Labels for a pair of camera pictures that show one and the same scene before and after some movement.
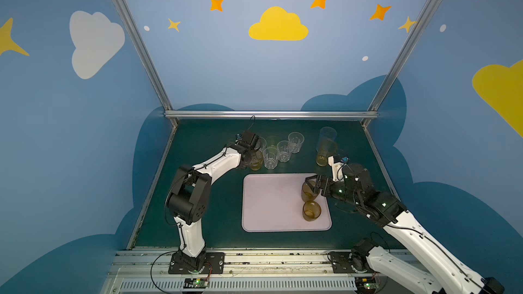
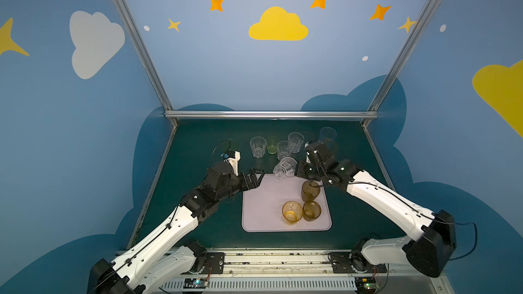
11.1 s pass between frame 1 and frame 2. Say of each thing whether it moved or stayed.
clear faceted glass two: stayed
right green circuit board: stayed
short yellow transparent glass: moved
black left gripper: moved
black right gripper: moved
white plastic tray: stayed
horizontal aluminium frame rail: stayed
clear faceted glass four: stayed
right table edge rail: stayed
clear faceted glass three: moved
